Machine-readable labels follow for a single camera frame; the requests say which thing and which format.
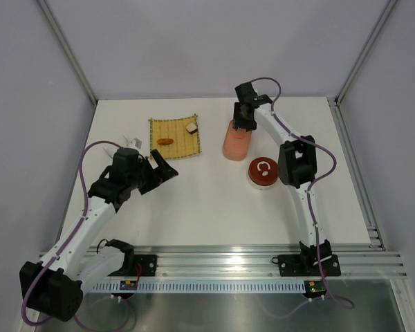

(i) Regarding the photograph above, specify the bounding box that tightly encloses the white brown sushi cube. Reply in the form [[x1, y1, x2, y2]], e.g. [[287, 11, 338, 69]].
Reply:
[[185, 122, 198, 135]]

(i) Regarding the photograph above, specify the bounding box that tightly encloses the red round bowl lid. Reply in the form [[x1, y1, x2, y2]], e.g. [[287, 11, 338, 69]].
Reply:
[[248, 157, 279, 184]]

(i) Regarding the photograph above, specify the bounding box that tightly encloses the right aluminium frame post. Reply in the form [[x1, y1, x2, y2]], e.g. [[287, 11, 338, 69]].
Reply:
[[335, 0, 400, 107]]

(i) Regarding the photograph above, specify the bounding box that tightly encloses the white slotted cable duct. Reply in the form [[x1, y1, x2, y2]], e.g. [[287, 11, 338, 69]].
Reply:
[[91, 279, 306, 295]]

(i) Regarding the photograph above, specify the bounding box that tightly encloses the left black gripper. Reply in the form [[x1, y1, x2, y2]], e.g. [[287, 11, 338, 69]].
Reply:
[[127, 149, 178, 194]]

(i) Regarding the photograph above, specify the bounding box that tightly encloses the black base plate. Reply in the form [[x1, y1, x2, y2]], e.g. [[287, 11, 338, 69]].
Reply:
[[271, 255, 342, 277], [109, 254, 158, 277]]

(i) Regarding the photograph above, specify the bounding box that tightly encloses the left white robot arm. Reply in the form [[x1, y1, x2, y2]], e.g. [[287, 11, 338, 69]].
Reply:
[[19, 146, 178, 326]]

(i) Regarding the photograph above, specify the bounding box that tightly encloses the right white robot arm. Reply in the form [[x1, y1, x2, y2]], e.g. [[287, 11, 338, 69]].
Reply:
[[232, 80, 336, 277]]

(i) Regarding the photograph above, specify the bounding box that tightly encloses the pink lunch box lid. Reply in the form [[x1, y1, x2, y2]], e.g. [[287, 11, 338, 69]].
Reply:
[[222, 120, 252, 155]]

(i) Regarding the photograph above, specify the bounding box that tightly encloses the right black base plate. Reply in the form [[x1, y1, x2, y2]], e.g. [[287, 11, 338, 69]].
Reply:
[[271, 255, 342, 277]]

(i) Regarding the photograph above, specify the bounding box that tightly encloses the aluminium frame post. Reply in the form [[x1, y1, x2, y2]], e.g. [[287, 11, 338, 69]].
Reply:
[[35, 0, 98, 108], [335, 0, 400, 107]]

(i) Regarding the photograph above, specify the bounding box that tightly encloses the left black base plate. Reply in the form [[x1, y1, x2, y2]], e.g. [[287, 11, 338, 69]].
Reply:
[[109, 254, 158, 277]]

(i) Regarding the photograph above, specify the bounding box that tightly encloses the left aluminium frame post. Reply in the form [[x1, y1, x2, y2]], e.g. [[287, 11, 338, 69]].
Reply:
[[35, 0, 98, 108]]

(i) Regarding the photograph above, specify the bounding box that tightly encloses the round metal bowl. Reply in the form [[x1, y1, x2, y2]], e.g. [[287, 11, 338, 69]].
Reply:
[[247, 176, 279, 190]]

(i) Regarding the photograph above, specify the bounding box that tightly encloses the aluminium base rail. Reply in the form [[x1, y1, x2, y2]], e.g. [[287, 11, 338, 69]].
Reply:
[[135, 245, 407, 279]]

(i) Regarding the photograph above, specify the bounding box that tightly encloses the orange carrot piece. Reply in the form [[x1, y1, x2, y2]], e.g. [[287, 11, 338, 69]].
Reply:
[[157, 138, 174, 146]]

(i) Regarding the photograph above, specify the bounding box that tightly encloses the yellow bamboo mat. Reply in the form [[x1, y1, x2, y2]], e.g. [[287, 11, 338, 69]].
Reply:
[[149, 113, 202, 160]]

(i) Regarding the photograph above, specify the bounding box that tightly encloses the pink oval lunch box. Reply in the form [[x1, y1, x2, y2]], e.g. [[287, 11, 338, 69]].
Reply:
[[223, 151, 247, 161]]

